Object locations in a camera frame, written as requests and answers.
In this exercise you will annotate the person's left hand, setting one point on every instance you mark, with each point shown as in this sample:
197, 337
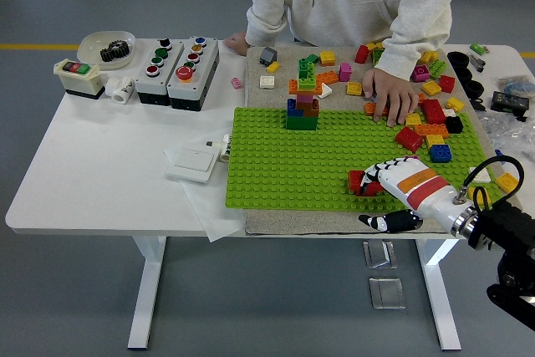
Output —
395, 93

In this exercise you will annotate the magenta square brick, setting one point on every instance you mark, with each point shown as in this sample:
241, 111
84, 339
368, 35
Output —
345, 72

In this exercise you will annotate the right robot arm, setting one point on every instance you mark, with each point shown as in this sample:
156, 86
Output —
501, 223

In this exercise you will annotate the white paper sheet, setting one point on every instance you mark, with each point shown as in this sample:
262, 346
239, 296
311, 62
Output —
213, 215

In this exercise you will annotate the grey sloped brick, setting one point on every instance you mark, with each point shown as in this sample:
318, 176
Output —
268, 55

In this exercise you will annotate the person's right forearm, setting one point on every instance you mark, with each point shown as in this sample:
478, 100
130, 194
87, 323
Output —
265, 22

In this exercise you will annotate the small yellow brick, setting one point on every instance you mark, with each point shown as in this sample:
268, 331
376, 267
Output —
273, 67

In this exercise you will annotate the black brick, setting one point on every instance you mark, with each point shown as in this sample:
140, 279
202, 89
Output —
454, 124

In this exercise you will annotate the green studded baseplate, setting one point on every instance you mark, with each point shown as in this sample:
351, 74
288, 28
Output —
292, 164

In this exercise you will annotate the red sloped brick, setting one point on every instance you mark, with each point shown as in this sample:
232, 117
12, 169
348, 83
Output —
409, 139

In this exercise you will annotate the person's right hand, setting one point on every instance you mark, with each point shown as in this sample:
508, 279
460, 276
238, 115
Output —
238, 42

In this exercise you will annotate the small white brick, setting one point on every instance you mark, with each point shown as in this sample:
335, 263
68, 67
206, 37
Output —
449, 112

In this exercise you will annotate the long orange brick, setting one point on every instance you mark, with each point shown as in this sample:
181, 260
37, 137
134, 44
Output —
329, 78
432, 129
370, 108

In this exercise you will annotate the white plastic bowl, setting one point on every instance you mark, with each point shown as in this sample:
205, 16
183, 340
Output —
90, 49

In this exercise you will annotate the three-button control box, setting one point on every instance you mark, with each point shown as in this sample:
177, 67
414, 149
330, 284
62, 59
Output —
159, 70

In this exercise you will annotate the plastic bag blue parts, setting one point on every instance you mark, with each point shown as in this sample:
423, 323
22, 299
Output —
516, 83

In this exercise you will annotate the white wall switch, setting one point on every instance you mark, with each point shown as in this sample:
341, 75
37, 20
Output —
194, 161

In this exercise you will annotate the white table leg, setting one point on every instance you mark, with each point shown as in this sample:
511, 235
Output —
148, 290
439, 290

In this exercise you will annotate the small metal tool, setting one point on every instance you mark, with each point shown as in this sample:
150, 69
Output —
476, 61

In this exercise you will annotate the white pipe tee fitting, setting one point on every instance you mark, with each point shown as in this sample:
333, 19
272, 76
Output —
121, 88

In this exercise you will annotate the black metal gear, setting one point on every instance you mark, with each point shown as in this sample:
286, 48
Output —
107, 54
121, 47

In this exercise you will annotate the black electronic module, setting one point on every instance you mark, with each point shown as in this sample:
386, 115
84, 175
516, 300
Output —
511, 102

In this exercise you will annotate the multicoloured brick tower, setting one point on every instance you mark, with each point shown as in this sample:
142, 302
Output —
302, 122

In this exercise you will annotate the lime green brick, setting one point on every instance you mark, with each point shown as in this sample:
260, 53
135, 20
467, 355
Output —
439, 67

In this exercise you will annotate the small black part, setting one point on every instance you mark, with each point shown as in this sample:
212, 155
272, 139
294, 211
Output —
479, 103

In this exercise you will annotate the person's left forearm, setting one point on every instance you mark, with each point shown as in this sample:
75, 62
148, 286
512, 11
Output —
418, 39

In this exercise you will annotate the small blue brick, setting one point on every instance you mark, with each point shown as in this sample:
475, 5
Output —
499, 152

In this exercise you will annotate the four-button emergency stop box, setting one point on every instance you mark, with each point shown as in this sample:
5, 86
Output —
193, 74

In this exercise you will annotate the beige red-green switch box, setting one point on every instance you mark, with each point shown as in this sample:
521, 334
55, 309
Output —
78, 77

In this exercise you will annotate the yellow square brick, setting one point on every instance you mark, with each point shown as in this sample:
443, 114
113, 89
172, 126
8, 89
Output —
327, 58

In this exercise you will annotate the white flat brick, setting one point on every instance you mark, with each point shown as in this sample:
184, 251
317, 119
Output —
480, 175
326, 90
267, 81

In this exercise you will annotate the silver floor plate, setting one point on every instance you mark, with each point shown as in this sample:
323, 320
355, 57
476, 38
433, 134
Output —
379, 253
386, 292

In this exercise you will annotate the long red brick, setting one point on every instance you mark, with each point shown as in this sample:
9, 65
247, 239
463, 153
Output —
433, 110
354, 179

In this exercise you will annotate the grey-brown mat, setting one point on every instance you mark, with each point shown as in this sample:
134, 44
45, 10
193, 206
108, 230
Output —
292, 223

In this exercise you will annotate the small green part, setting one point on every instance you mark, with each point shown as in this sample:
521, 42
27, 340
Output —
476, 47

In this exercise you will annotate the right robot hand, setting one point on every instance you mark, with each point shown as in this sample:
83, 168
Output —
422, 187

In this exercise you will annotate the yellow flat brick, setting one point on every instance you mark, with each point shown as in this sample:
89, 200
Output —
431, 88
354, 88
507, 181

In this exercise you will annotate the small pink brick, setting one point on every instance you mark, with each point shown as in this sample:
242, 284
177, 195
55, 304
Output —
237, 83

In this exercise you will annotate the clear plastic bag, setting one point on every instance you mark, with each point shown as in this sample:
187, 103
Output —
505, 127

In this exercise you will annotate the black rubber tyre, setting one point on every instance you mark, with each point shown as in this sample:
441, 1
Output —
458, 57
475, 87
465, 72

